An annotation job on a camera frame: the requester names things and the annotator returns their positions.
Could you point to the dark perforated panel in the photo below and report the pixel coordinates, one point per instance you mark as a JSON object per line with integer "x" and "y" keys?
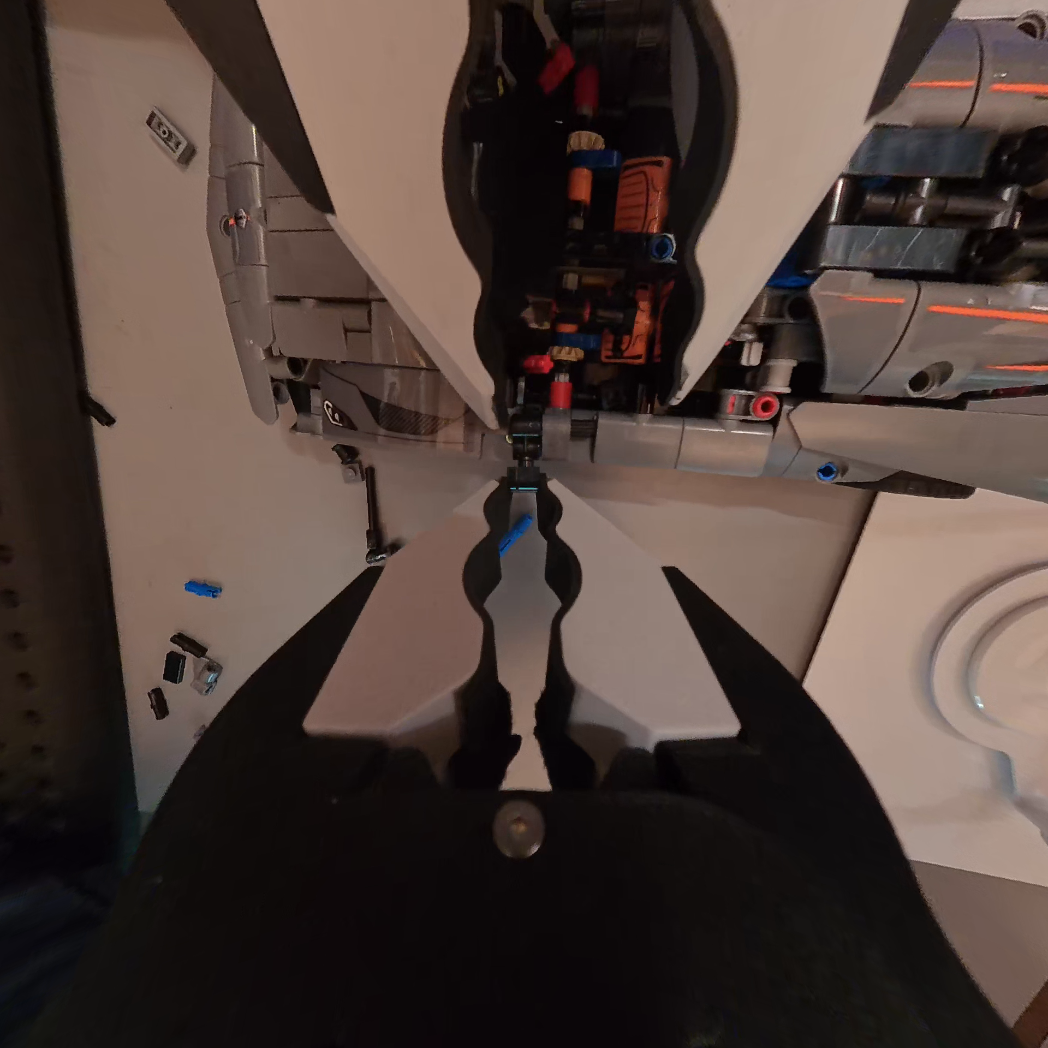
{"x": 49, "y": 491}

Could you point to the black lego axle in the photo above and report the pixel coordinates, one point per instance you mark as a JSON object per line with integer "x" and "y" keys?
{"x": 372, "y": 516}

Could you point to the grey orange-striped lego car model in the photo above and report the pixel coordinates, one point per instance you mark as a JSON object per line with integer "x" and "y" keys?
{"x": 901, "y": 344}

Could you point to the small grey lego piece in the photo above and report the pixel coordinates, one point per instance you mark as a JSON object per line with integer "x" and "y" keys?
{"x": 354, "y": 473}

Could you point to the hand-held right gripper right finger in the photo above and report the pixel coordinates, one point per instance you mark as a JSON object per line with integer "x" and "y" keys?
{"x": 630, "y": 639}

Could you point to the white moulded tray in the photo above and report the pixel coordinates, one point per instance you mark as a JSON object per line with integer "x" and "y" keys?
{"x": 925, "y": 655}

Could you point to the blue lego pin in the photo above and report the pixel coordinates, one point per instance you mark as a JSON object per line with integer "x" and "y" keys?
{"x": 514, "y": 536}
{"x": 202, "y": 589}

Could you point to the black lego pin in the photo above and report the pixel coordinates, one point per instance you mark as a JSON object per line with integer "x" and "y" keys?
{"x": 158, "y": 702}
{"x": 188, "y": 643}
{"x": 98, "y": 409}

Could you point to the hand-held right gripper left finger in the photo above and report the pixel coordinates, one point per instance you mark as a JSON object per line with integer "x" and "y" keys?
{"x": 401, "y": 630}

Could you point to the black lego connector piece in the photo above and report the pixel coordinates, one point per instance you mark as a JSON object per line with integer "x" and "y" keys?
{"x": 526, "y": 434}

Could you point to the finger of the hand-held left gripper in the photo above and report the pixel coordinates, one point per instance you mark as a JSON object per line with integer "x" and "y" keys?
{"x": 368, "y": 123}
{"x": 802, "y": 139}

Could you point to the clear lego piece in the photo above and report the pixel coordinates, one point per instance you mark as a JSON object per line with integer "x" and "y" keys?
{"x": 206, "y": 675}

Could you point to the small black lego piece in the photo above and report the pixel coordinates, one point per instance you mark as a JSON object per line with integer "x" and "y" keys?
{"x": 344, "y": 452}

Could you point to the grey lego plate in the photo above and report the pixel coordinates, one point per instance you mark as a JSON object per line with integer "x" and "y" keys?
{"x": 170, "y": 137}

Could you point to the black lego brick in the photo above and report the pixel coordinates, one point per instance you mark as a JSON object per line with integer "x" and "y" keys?
{"x": 173, "y": 667}

